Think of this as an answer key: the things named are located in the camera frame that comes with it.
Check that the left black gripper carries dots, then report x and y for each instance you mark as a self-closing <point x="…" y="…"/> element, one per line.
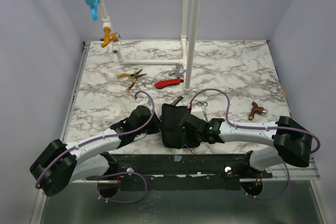
<point x="157" y="125"/>

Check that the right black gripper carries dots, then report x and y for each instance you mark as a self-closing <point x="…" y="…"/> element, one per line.
<point x="192" y="126"/>

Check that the black fabric tool case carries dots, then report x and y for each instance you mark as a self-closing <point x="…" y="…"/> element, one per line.
<point x="173" y="135"/>

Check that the silver thinning scissors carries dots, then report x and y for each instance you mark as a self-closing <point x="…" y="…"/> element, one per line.
<point x="203" y="105"/>

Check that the silver hair scissors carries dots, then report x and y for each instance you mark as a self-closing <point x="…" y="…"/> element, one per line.
<point x="186" y="147"/>

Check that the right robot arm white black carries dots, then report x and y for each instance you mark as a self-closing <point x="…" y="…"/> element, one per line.
<point x="285" y="141"/>

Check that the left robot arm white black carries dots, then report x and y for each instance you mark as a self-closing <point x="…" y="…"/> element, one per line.
<point x="61" y="163"/>

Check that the black hair comb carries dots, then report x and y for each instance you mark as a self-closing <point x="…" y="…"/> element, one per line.
<point x="177" y="100"/>

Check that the red utility knife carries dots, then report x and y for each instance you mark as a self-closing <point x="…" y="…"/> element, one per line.
<point x="168" y="83"/>

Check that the brown faucet tap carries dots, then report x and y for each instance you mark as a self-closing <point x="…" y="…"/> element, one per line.
<point x="256" y="109"/>

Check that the orange faucet tap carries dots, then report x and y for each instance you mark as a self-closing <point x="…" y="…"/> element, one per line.
<point x="109" y="37"/>

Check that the blue faucet tap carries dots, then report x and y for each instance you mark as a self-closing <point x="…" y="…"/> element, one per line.
<point x="93" y="5"/>

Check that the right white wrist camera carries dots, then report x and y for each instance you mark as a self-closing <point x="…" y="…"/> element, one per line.
<point x="198" y="112"/>

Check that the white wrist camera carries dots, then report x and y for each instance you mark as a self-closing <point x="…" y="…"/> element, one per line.
<point x="198" y="112"/>
<point x="146" y="102"/>

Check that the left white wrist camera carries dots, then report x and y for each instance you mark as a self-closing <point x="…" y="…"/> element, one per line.
<point x="146" y="102"/>

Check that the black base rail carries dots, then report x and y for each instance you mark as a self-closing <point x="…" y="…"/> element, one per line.
<point x="134" y="172"/>

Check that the yellow handled pliers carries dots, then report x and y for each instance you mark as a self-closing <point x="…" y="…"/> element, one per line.
<point x="134" y="77"/>

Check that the white PVC pipe frame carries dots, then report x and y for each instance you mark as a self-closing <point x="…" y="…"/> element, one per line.
<point x="188" y="41"/>

